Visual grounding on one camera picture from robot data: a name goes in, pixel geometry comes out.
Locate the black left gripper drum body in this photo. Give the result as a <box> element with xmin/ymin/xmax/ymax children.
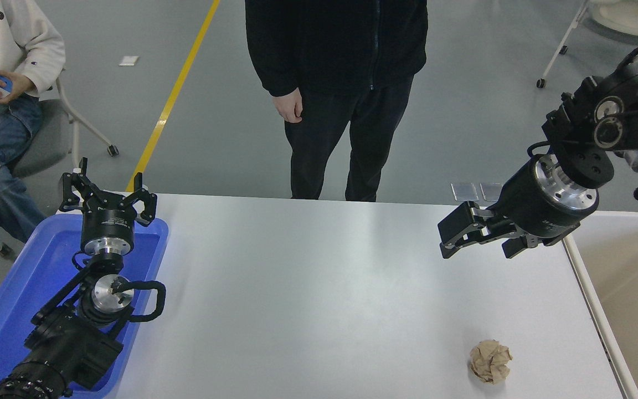
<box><xmin>80</xmin><ymin>197</ymin><xmax>137</xmax><ymax>247</ymax></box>

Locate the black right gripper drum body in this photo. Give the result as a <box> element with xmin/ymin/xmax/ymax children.
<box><xmin>488</xmin><ymin>157</ymin><xmax>581</xmax><ymax>248</ymax></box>

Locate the tan paper ball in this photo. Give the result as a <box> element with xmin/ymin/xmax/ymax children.
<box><xmin>469</xmin><ymin>339</ymin><xmax>513</xmax><ymax>385</ymax></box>

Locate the seated person's left hand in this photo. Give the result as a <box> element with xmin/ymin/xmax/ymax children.
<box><xmin>0</xmin><ymin>74</ymin><xmax>37</xmax><ymax>104</ymax></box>

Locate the standing person's right hand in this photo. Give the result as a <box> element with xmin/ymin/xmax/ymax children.
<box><xmin>275</xmin><ymin>87</ymin><xmax>304</xmax><ymax>124</ymax></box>

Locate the clear floor plate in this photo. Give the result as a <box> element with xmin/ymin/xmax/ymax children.
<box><xmin>451</xmin><ymin>182</ymin><xmax>480</xmax><ymax>202</ymax></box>
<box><xmin>480</xmin><ymin>182</ymin><xmax>507</xmax><ymax>202</ymax></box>

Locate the grey wheeled chair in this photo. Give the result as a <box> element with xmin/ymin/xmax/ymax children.
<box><xmin>8</xmin><ymin>69</ymin><xmax>120</xmax><ymax>175</ymax></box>

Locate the blue plastic tray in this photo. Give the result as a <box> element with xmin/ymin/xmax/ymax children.
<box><xmin>0</xmin><ymin>213</ymin><xmax>170</xmax><ymax>399</ymax></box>

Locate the large pale bin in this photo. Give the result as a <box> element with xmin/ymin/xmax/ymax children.
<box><xmin>562</xmin><ymin>209</ymin><xmax>638</xmax><ymax>399</ymax></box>

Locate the seated person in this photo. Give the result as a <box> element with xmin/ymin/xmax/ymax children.
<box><xmin>0</xmin><ymin>0</ymin><xmax>67</xmax><ymax>268</ymax></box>

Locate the standing person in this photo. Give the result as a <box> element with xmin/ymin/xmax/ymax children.
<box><xmin>244</xmin><ymin>0</ymin><xmax>429</xmax><ymax>202</ymax></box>

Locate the white wheeled chair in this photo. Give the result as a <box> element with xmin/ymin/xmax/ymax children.
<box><xmin>536</xmin><ymin>0</ymin><xmax>638</xmax><ymax>89</ymax></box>

